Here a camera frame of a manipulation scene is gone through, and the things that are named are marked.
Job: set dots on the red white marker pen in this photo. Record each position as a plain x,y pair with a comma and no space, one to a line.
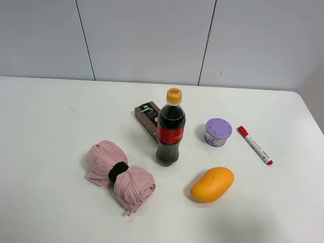
260,152

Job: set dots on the cola bottle yellow cap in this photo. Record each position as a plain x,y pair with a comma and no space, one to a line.
170,128

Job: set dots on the brown chocolate box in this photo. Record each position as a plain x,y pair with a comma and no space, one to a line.
147,114

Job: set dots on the purple lidded cup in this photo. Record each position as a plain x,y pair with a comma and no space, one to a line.
217,131

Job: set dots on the pink rolled towel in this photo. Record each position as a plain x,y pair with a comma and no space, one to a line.
108,166

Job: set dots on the yellow mango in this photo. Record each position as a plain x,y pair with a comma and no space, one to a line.
212,185

